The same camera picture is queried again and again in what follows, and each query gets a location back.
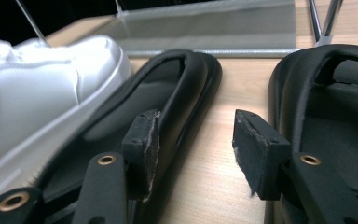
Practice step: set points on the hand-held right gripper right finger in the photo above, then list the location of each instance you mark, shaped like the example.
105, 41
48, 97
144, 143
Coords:
261, 155

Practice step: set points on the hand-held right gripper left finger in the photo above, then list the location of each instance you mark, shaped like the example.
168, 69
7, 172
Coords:
140, 149

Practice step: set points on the white sneaker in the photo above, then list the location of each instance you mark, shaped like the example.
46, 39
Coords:
28, 102

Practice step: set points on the grey metal shoe rack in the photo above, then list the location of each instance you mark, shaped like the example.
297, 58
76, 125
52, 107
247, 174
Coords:
214, 31

